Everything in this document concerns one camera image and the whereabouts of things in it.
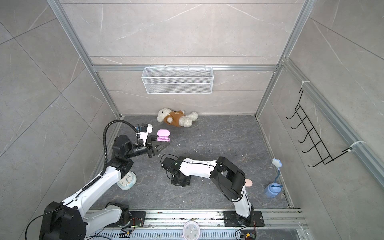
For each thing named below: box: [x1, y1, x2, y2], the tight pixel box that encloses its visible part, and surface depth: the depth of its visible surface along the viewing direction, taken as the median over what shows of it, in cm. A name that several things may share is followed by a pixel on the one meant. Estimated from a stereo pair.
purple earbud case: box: [157, 129, 171, 142], surface depth 69 cm
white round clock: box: [182, 220, 201, 240], surface depth 70 cm
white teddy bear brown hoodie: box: [156, 107, 198, 128], surface depth 112 cm
